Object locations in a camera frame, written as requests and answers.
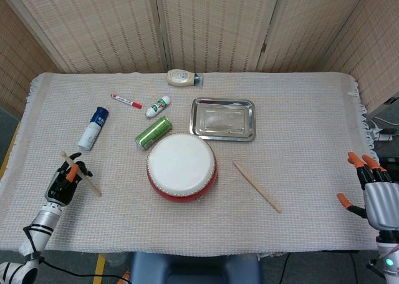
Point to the beige squeeze bottle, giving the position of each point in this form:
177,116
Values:
180,77

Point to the green drink can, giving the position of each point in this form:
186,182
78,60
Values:
152,133

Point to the red white marker pen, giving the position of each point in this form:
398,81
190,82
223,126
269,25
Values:
124,100

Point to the wooden drumstick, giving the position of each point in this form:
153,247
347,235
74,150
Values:
92,185
258,188

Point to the white power strip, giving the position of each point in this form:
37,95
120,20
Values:
385,137

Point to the white green small tube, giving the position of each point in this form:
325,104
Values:
157,107

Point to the stainless steel tray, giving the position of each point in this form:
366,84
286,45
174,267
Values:
221,120

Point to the bamboo folding screen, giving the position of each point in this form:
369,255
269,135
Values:
93,31

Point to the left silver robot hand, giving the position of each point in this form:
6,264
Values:
59,190

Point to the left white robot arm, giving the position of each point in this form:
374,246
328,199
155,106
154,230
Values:
43,218

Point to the white bottle blue cap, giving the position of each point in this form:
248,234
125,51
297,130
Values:
92,131

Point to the beige woven tablecloth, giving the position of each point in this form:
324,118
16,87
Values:
187,228

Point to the red drum white head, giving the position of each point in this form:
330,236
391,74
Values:
180,165

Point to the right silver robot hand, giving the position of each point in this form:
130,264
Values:
383,203

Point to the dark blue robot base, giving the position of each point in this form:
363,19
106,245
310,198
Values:
193,268

